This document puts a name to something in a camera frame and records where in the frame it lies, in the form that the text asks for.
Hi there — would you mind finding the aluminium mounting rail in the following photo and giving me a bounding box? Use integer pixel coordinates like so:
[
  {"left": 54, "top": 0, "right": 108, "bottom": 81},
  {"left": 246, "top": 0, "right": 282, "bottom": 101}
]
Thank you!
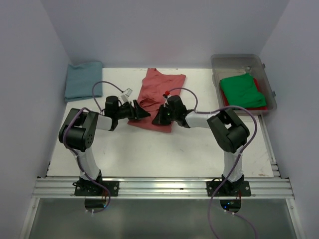
[{"left": 32, "top": 177, "right": 294, "bottom": 199}]

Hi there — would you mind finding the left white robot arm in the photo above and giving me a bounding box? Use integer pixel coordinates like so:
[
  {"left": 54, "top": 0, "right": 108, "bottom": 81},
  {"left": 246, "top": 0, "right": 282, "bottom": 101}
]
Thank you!
[{"left": 58, "top": 96, "right": 151, "bottom": 197}]

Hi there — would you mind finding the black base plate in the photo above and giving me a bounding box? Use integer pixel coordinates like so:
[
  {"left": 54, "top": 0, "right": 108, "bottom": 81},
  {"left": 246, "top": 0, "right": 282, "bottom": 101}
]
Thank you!
[
  {"left": 206, "top": 180, "right": 252, "bottom": 197},
  {"left": 73, "top": 181, "right": 120, "bottom": 197}
]

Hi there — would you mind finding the clear plastic bin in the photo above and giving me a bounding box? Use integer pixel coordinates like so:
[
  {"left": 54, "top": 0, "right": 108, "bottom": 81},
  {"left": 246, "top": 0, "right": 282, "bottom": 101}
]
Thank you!
[{"left": 210, "top": 54, "right": 277, "bottom": 116}]

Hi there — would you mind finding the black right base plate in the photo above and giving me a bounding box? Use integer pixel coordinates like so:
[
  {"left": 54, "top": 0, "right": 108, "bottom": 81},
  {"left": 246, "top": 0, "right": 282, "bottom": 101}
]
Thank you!
[{"left": 206, "top": 180, "right": 252, "bottom": 197}]

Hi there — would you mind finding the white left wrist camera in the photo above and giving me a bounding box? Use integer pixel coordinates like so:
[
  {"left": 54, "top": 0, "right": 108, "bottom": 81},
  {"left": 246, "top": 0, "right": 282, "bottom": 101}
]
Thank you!
[{"left": 120, "top": 88, "right": 133, "bottom": 103}]

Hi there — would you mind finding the salmon pink t shirt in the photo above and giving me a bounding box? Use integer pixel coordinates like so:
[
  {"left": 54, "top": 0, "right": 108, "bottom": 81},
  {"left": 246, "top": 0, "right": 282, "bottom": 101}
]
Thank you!
[{"left": 128, "top": 68, "right": 186, "bottom": 133}]

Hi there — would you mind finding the blue folded t shirt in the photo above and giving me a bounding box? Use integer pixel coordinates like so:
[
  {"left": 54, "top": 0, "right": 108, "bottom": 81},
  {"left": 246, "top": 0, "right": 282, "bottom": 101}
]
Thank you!
[{"left": 64, "top": 61, "right": 103, "bottom": 102}]

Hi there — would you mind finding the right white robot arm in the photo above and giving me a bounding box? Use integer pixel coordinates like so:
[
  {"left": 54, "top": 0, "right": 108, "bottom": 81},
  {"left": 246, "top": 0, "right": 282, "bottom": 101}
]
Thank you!
[{"left": 152, "top": 96, "right": 252, "bottom": 197}]

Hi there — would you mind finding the red folded t shirt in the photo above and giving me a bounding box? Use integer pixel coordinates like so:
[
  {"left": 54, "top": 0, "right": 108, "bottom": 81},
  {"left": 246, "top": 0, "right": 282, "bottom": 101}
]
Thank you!
[{"left": 219, "top": 78, "right": 268, "bottom": 111}]

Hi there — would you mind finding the green folded t shirt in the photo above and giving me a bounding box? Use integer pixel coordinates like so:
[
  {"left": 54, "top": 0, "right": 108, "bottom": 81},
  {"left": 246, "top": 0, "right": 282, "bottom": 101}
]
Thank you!
[{"left": 220, "top": 73, "right": 267, "bottom": 109}]

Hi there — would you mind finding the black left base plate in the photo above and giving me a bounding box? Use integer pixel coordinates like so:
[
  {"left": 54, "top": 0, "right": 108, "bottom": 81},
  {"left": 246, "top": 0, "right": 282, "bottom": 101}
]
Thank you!
[{"left": 73, "top": 181, "right": 120, "bottom": 197}]

